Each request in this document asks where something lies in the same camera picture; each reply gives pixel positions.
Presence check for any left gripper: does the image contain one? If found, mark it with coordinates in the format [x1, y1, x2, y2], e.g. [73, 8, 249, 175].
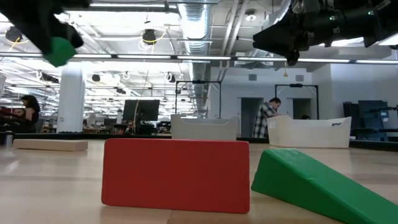
[0, 0, 91, 55]

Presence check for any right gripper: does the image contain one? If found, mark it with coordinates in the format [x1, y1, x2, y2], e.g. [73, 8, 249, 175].
[252, 0, 383, 67]

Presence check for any small green cube block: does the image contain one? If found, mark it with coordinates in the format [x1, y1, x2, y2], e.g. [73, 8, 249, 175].
[42, 36, 78, 68]

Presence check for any green wedge block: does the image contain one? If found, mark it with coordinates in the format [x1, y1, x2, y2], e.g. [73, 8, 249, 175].
[251, 148, 398, 224]

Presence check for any white round pillar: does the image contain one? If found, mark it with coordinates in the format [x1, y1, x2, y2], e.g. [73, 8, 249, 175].
[57, 62, 86, 133]

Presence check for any person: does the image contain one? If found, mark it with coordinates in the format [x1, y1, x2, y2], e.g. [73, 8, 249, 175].
[19, 95, 42, 133]
[252, 97, 282, 139]

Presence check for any grey door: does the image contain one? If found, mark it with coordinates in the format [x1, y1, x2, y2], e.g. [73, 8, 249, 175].
[241, 97, 264, 138]

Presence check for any long linear ceiling light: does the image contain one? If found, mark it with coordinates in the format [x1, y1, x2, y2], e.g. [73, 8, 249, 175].
[0, 52, 398, 65]

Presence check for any white plastic bin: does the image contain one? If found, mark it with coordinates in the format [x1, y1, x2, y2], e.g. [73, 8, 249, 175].
[266, 114, 353, 149]

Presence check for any natural wood plank block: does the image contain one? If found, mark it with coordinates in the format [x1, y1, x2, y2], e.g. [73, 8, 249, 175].
[12, 138, 89, 152]

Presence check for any black computer monitor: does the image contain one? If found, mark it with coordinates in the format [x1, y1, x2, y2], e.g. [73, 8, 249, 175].
[122, 99, 160, 123]

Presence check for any grey metal cylinder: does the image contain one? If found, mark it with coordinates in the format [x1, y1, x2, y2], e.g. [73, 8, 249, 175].
[4, 130, 15, 149]

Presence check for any grey plastic bin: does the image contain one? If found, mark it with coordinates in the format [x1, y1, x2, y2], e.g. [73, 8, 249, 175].
[170, 114, 239, 141]

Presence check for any dark blue cabinet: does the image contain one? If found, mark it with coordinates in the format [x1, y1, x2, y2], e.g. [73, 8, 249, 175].
[343, 99, 398, 142]

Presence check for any red wedge block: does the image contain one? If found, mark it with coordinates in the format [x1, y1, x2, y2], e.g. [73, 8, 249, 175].
[101, 138, 251, 214]

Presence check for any black gantry frame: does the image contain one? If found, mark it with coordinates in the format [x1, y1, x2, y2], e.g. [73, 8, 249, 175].
[274, 83, 320, 121]

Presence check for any silver ventilation duct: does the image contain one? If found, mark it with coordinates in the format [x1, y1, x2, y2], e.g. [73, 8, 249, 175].
[176, 0, 216, 116]

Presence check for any black aluminium table frame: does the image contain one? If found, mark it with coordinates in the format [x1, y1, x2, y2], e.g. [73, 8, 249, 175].
[0, 132, 398, 149]

